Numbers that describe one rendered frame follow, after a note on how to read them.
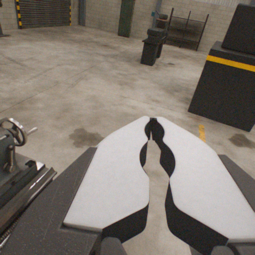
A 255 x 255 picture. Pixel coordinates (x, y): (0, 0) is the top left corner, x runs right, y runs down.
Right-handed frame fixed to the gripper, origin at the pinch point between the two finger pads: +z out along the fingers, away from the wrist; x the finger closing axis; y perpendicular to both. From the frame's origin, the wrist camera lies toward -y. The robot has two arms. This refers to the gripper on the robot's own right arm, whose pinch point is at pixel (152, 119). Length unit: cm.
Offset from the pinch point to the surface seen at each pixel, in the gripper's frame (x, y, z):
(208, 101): 135, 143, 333
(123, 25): -108, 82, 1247
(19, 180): -52, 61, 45
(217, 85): 142, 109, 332
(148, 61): 30, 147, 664
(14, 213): -50, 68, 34
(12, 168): -52, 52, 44
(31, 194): -48, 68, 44
